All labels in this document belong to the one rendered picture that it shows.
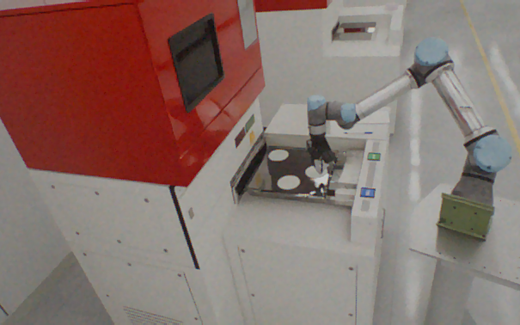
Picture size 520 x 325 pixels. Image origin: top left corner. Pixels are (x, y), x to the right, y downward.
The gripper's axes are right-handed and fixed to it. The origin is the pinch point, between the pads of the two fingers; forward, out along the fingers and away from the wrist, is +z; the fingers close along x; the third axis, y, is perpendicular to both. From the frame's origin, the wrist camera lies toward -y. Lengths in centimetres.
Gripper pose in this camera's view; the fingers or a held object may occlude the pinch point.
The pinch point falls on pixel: (321, 172)
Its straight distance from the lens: 172.2
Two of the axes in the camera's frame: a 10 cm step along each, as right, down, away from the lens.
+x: -9.6, 2.5, -1.6
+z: 1.3, 8.3, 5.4
